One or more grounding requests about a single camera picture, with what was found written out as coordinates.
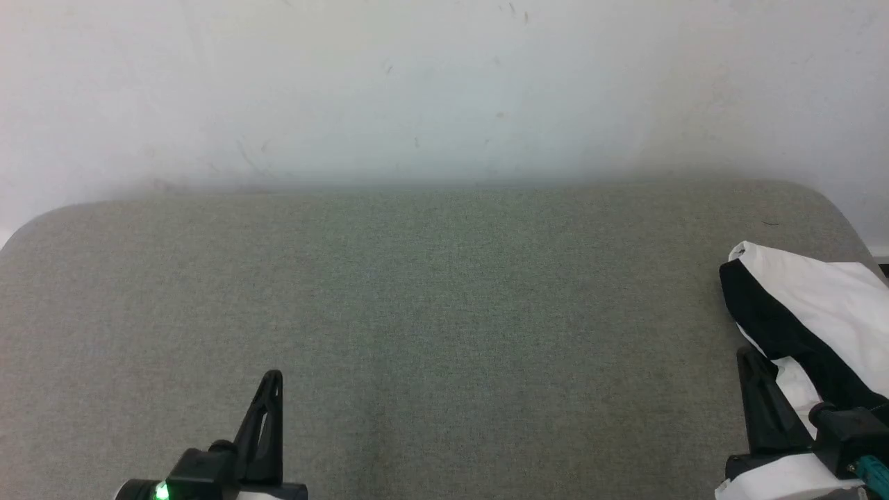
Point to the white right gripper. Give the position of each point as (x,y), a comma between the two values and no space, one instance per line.
(778,479)

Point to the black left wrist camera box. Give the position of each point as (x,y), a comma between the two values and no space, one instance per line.
(201,476)

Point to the grey fabric sofa cushion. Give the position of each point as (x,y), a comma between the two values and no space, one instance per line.
(444,333)

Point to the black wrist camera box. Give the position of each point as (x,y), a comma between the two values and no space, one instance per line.
(201,476)
(851,434)

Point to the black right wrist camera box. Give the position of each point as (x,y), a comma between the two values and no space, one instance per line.
(851,434)

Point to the white shirt with black sleeves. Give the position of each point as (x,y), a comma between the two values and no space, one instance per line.
(826,298)

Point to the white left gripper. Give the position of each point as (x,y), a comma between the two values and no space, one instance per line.
(274,494)

